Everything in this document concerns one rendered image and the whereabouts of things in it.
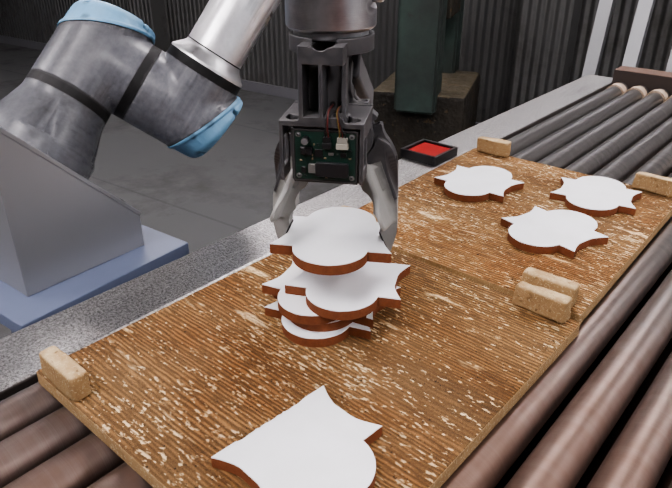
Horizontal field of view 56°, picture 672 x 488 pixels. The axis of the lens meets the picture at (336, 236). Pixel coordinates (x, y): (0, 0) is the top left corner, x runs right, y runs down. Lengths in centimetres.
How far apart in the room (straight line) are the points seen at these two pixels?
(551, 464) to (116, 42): 73
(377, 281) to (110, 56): 49
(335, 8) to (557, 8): 344
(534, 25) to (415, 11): 89
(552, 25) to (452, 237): 316
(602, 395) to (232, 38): 65
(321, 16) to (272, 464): 34
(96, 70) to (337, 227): 43
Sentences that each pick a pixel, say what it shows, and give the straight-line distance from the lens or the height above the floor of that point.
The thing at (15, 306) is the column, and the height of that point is 87.
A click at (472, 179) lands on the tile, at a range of 100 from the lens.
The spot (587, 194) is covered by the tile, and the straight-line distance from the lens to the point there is 100.
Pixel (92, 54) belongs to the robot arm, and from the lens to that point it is 93.
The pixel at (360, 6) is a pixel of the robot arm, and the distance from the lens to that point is 52.
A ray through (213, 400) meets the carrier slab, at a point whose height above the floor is 94.
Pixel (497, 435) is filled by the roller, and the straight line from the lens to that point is 58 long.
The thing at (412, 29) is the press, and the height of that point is 80.
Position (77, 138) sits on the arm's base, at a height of 105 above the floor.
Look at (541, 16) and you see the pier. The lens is 396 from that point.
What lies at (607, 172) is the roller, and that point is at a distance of 118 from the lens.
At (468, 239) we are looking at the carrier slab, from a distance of 84.
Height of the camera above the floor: 131
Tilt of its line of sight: 27 degrees down
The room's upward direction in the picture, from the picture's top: straight up
